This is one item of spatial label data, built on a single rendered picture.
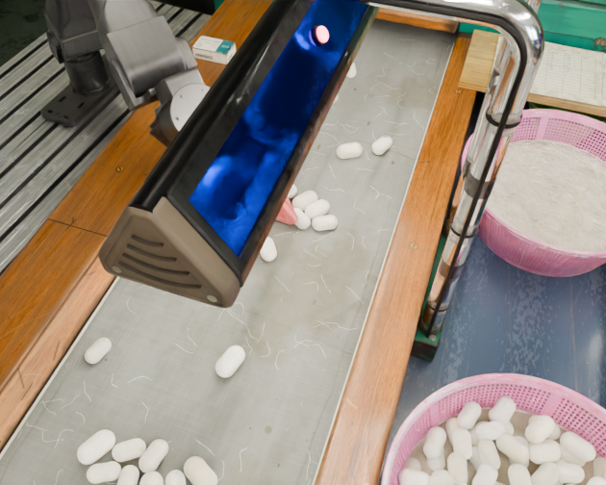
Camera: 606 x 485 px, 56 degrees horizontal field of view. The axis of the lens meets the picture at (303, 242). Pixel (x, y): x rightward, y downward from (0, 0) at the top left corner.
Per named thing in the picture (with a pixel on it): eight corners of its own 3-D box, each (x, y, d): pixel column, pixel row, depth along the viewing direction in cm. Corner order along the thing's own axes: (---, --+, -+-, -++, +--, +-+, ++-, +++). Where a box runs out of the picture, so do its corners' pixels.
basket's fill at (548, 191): (451, 255, 78) (460, 228, 73) (476, 148, 91) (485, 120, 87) (625, 300, 73) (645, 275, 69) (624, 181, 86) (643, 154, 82)
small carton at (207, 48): (193, 58, 92) (191, 46, 90) (202, 45, 94) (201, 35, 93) (227, 64, 91) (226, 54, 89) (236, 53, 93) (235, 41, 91)
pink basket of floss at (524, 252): (521, 325, 72) (546, 284, 65) (415, 185, 87) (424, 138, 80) (681, 258, 79) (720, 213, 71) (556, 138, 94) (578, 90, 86)
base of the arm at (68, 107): (131, 24, 101) (98, 15, 103) (57, 89, 90) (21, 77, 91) (140, 63, 107) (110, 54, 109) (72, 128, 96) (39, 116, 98)
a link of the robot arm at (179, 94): (251, 121, 59) (201, 7, 56) (175, 154, 56) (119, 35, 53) (219, 135, 69) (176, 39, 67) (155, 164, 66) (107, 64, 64)
